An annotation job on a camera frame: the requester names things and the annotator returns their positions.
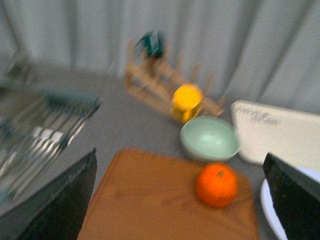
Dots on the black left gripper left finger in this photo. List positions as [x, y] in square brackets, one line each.
[56, 211]

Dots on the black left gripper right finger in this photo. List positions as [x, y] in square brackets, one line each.
[295, 197]

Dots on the white plate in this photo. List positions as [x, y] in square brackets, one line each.
[267, 203]

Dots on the orange fruit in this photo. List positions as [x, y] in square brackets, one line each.
[217, 185]

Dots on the beige bear tray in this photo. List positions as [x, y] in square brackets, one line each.
[292, 135]

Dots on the wooden cutting board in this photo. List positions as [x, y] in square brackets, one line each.
[148, 196]

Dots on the grey sink drying rack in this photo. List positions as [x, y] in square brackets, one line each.
[35, 127]

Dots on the light green bowl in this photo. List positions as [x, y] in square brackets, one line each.
[209, 139]

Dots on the yellow mug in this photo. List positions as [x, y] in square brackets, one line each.
[186, 102]

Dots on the grey curtain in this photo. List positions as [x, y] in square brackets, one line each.
[259, 50]

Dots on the wooden dish rack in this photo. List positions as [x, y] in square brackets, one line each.
[154, 81]

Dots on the dark green mug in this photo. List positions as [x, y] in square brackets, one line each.
[153, 42]

